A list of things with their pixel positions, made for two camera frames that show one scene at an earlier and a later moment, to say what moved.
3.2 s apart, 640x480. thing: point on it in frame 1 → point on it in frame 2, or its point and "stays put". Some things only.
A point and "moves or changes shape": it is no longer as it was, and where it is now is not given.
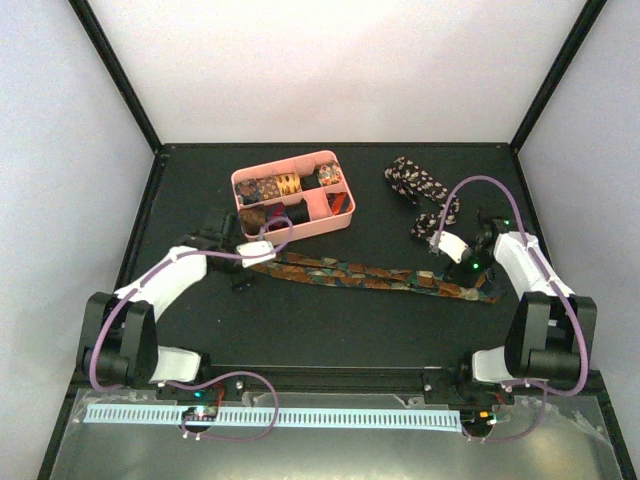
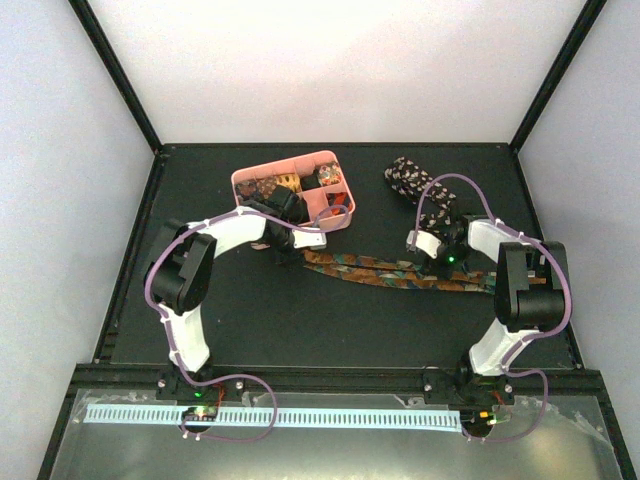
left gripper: (239, 282) → (283, 258)
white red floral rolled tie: (329, 175) stays put
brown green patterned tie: (479, 286) moves or changes shape
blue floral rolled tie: (247, 192) stays put
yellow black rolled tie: (290, 183) stays put
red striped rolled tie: (340, 202) stays put
